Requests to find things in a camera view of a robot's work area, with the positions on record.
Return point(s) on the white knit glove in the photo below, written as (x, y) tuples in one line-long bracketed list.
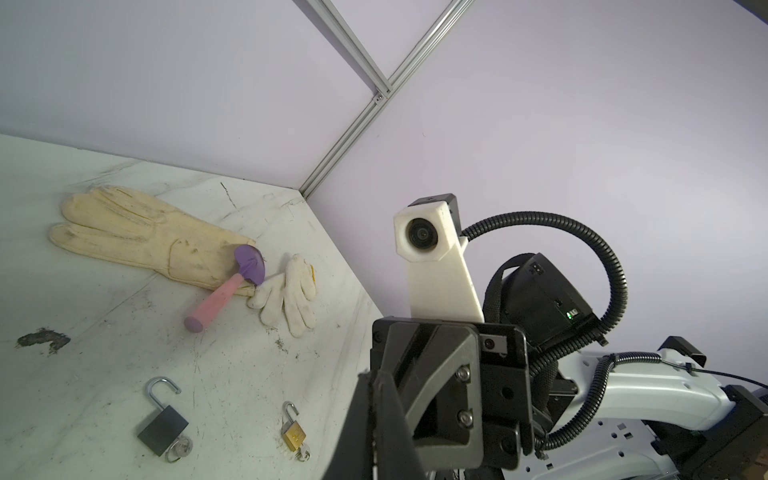
[(287, 296)]

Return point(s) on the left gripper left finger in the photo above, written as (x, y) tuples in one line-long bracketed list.
[(353, 455)]

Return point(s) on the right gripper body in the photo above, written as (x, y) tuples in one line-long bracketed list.
[(527, 283)]

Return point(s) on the small silver key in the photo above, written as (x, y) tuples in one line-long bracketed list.
[(303, 453)]

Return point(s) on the brass padlock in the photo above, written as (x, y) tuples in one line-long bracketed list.
[(292, 433)]

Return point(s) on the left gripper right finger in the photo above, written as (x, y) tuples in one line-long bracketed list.
[(396, 457)]

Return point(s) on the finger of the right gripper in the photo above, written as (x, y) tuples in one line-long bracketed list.
[(436, 370)]

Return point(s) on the cream leather glove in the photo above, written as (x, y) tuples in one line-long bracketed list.
[(128, 227)]

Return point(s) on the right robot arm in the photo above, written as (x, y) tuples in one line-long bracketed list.
[(709, 431)]

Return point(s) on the key with ring middle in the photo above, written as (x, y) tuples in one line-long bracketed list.
[(179, 449)]

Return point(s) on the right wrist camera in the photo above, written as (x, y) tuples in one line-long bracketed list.
[(428, 236)]

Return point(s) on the black padlock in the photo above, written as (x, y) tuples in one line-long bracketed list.
[(164, 430)]

